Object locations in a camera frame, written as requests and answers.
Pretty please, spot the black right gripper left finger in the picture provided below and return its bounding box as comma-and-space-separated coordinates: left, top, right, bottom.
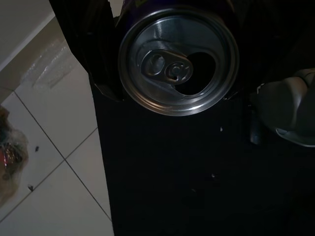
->
48, 0, 126, 102

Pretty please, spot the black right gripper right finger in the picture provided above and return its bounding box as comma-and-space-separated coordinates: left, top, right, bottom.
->
222, 0, 315, 101

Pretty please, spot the purple aluminium drink can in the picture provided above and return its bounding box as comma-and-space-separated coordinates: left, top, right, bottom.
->
118, 0, 240, 117

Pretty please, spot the grey robot right leg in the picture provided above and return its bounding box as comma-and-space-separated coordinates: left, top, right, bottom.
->
249, 69, 315, 148

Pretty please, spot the clear plastic bag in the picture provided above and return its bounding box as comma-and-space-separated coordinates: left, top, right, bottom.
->
0, 105, 30, 205

